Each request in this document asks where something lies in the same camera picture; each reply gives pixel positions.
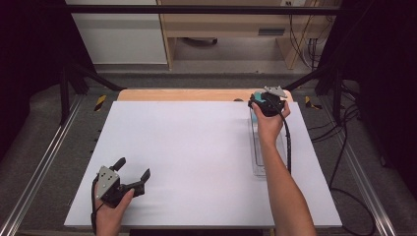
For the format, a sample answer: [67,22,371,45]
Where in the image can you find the black floor cables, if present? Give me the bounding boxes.
[308,82,378,236]

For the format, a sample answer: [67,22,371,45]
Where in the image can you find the person's right hand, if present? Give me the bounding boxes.
[251,101,292,146]

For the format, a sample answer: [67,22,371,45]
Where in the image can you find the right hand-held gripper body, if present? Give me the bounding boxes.
[260,86,289,118]

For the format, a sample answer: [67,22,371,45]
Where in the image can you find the grey desk label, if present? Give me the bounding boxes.
[258,28,286,36]

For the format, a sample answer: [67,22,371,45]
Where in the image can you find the hanging desk cables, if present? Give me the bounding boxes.
[287,0,330,71]

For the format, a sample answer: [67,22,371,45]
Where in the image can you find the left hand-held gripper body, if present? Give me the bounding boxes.
[97,165,147,208]

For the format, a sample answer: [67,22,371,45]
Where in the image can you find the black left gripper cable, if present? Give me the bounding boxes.
[90,176,100,236]

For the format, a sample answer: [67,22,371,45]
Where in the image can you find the wooden table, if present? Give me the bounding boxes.
[117,88,294,103]

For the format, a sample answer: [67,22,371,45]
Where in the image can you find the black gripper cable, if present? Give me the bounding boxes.
[90,176,100,236]
[268,96,293,175]

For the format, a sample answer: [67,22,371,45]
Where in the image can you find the yellow and black tape marker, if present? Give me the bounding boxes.
[304,95,324,111]
[93,94,108,112]

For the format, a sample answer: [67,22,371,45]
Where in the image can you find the light wooden desk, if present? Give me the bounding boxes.
[156,0,342,71]

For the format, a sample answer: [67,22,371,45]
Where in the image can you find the aluminium floor rail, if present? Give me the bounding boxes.
[319,97,398,236]
[0,94,84,236]

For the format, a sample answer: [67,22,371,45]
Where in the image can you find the person's left hand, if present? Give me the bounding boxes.
[93,186,136,229]

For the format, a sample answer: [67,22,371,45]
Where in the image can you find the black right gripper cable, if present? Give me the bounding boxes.
[268,96,293,175]

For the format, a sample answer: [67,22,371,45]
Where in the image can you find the clear plastic packaging box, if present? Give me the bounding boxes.
[248,107,288,178]

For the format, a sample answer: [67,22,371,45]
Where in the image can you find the black horizontal frame bar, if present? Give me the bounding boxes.
[63,4,348,16]

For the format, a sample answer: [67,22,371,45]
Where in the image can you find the white cabinet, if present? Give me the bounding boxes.
[66,0,168,65]

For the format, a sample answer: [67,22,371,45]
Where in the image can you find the black metal frame stand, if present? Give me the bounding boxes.
[279,60,346,123]
[58,60,126,126]

